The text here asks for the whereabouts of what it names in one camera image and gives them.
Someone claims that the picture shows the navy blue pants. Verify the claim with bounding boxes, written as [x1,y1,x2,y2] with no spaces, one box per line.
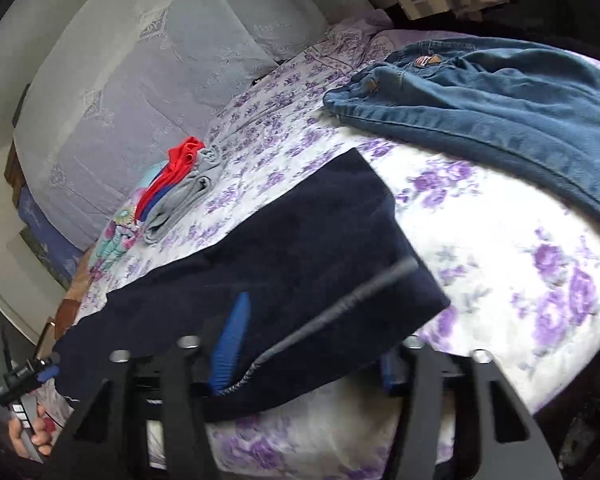
[55,150,450,422]

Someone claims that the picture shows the person's left hand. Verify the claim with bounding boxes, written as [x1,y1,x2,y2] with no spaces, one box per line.
[8,404,53,460]

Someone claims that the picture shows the brown orange pillow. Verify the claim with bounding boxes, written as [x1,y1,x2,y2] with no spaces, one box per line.
[54,247,93,340]

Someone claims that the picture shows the blue patterned fabric hanging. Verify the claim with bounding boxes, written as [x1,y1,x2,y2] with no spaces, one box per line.
[17,186,83,288]

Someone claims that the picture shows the floral turquoise pink folded quilt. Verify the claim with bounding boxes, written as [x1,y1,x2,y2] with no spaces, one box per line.
[87,162,166,278]

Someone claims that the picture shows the grey folded garment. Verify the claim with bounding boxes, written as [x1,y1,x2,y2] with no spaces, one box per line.
[140,144,225,245]

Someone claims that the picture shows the purple floral bed sheet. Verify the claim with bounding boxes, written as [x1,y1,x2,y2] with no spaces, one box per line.
[74,11,600,479]

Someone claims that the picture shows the red blue folded garment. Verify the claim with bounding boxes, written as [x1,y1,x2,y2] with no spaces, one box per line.
[134,136,204,222]

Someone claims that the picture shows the blue denim jeans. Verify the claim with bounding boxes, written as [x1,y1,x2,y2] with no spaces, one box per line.
[323,37,600,222]

